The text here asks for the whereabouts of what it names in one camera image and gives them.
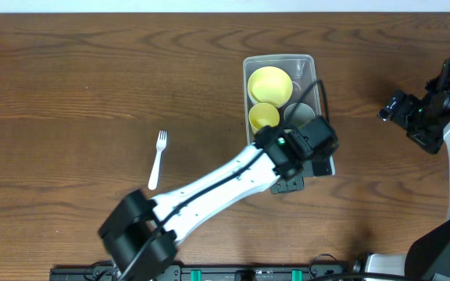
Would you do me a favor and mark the grey-blue plastic cup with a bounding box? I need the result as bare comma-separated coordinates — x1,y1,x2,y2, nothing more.
284,103,316,129

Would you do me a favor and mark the yellow plastic cup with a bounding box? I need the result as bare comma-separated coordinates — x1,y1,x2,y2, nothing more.
248,103,280,133

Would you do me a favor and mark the yellow plastic bowl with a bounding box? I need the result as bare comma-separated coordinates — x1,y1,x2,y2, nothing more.
247,66,294,108

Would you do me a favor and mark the white plastic fork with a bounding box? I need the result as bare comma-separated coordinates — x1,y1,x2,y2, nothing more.
148,130,167,190

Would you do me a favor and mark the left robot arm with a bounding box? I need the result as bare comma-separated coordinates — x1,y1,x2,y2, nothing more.
98,126,338,280

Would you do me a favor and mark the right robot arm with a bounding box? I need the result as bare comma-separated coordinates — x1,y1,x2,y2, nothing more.
353,58,450,280

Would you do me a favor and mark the clear plastic container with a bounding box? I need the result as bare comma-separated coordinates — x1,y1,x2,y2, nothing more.
243,54,336,177

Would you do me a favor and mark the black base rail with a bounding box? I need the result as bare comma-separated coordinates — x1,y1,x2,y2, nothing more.
49,261,349,281

